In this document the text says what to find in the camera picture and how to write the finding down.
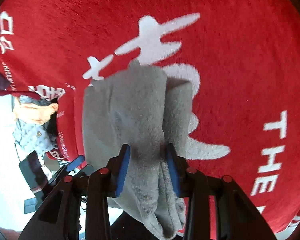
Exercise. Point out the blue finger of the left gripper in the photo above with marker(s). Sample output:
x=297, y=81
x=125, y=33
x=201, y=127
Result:
x=75, y=163

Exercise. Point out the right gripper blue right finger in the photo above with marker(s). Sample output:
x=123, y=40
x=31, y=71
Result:
x=177, y=167

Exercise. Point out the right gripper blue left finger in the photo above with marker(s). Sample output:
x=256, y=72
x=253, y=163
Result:
x=118, y=167

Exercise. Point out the grey knit sweater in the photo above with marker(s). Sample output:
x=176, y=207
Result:
x=147, y=109

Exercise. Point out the pile of clothes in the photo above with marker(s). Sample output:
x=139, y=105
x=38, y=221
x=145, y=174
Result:
x=35, y=125

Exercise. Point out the red wedding bedspread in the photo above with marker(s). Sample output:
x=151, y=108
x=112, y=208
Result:
x=242, y=58

